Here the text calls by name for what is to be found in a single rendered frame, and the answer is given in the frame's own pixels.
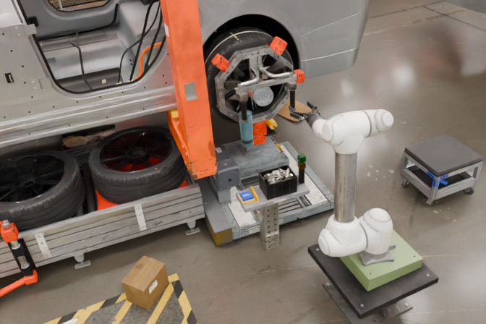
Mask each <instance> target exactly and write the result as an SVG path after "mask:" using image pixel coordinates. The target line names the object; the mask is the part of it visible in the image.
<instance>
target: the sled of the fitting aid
mask: <svg viewBox="0 0 486 324"><path fill-rule="evenodd" d="M269 137H270V139H272V141H273V142H274V143H275V144H276V146H277V147H278V149H279V150H280V151H281V157H280V158H275V159H272V160H269V161H264V162H262V163H256V164H254V165H251V166H246V167H243V168H240V172H241V180H243V179H247V178H250V177H253V176H257V175H259V174H258V172H261V171H266V170H269V169H274V168H277V167H280V166H285V165H289V157H288V156H287V155H286V154H285V152H283V150H282V149H281V146H280V145H279V144H277V142H276V141H275V140H274V139H273V138H272V137H271V136H269Z"/></svg>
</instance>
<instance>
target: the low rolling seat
mask: <svg viewBox="0 0 486 324"><path fill-rule="evenodd" d="M408 159H409V160H410V161H411V162H412V163H410V164H408V165H407V161H408ZM482 164H483V161H482V156H481V155H479V154H478V153H476V152H474V151H473V150H472V149H470V148H468V147H467V146H465V145H464V144H463V143H461V142H459V141H458V140H457V139H455V138H454V137H452V136H450V135H449V134H445V135H441V136H439V137H435V138H432V139H429V140H425V141H423V142H419V143H417V144H414V145H410V146H408V147H405V151H403V155H402V160H401V168H400V174H401V175H402V176H403V177H404V179H403V181H402V183H401V185H402V187H407V185H408V184H409V182H411V183H412V184H413V185H414V186H415V187H416V188H417V189H418V190H419V191H421V192H422V193H423V194H424V195H426V197H424V198H423V199H422V203H423V204H424V205H426V206H431V205H432V204H433V203H434V200H436V199H439V198H442V197H445V196H447V195H450V194H453V193H454V192H458V191H460V190H463V192H464V193H465V194H467V195H472V194H473V193H474V188H473V186H474V185H476V184H477V181H478V179H479V174H480V171H481V168H482ZM473 168H474V173H471V172H470V171H468V170H469V169H473Z"/></svg>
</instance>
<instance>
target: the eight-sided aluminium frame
mask: <svg viewBox="0 0 486 324"><path fill-rule="evenodd" d="M266 54H269V55H271V56H272V57H273V58H274V59H275V60H277V61H280V60H281V61H284V62H285V63H287V64H288V66H289V67H290V68H291V70H292V71H293V65H292V64H291V63H290V62H289V61H287V60H286V59H285V58H284V57H282V56H281V55H279V54H277V53H276V52H274V50H273V49H272V48H271V47H270V46H268V45H265V46H258V47H254V48H248V49H244V50H238V51H235V52H234V54H232V57H231V58H230V59H229V63H230V64H231V65H230V66H229V67H228V69H227V70H226V71H225V72H223V71H220V72H219V73H218V74H217V75H216V77H215V84H216V97H217V105H218V109H219V111H220V112H221V113H223V114H225V115H227V116H228V117H230V118H231V119H233V120H234V121H236V122H238V123H239V114H238V113H236V112H234V111H232V110H231V109H230V108H228V107H226V105H225V97H224V89H223V83H224V81H225V80H226V79H227V77H228V76H229V75H230V74H231V73H232V71H233V70H234V68H235V67H236V66H237V64H238V63H239V62H240V61H241V60H242V59H248V58H250V57H256V56H260V55H261V56H262V55H266ZM288 99H290V90H289V89H288V88H287V87H286V86H284V91H283V92H282V94H280V95H279V97H278V98H277V99H276V101H275V102H274V103H273V104H272V106H271V107H270V108H269V109H268V110H267V111H263V112H260V113H256V114H252V123H253V124H254V123H257V122H262V121H265V120H270V119H273V117H274V116H276V114H277V113H278V112H279V111H280V109H281V108H282V107H283V106H284V104H285V103H286V102H287V100H288Z"/></svg>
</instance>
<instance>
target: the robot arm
mask: <svg viewBox="0 0 486 324"><path fill-rule="evenodd" d="M307 105H308V106H309V107H310V108H311V109H312V110H311V112H308V113H300V112H297V111H294V109H293V108H292V107H291V106H290V105H289V110H290V116H292V117H294V118H295V119H298V120H300V121H302V120H303V119H304V120H306V121H307V123H308V124H309V126H310V128H311V129H312V130H313V131H314V133H315V134H316V136H317V137H318V138H319V139H321V140H322V141H323V142H326V143H328V144H330V145H332V148H333V149H334V150H335V189H334V214H333V215H332V216H331V217H330V218H329V219H328V223H327V225H326V227H325V229H323V230H322V231H321V232H320V235H319V238H318V242H319V245H320V248H321V250H322V251H323V253H324V254H326V255H329V256H331V257H344V256H348V255H353V254H355V253H357V254H358V255H359V258H360V259H361V261H362V265H363V266H368V265H372V264H376V263H384V262H393V261H394V260H395V257H394V256H393V255H392V254H391V253H390V251H389V250H391V249H393V248H396V244H395V243H394V242H391V237H392V233H393V223H392V220H391V218H390V216H389V215H388V213H387V212H386V211H384V210H382V209H379V208H373V209H370V210H368V211H367V212H366V213H365V214H364V215H363V216H362V217H360V218H358V219H357V218H356V216H354V210H355V192H356V175H357V151H358V150H359V149H360V146H361V144H362V142H363V140H364V138H367V137H372V136H373V135H377V134H379V133H381V132H385V131H387V130H388V129H390V128H391V126H392V125H393V117H392V115H391V113H390V112H388V111H386V110H383V109H377V110H361V111H349V112H345V113H342V114H337V115H335V116H332V117H331V118H330V119H328V120H324V119H323V118H322V117H321V116H320V112H319V108H318V106H314V105H313V104H311V103H310V102H309V101H307ZM315 109H316V110H317V113H314V112H315Z"/></svg>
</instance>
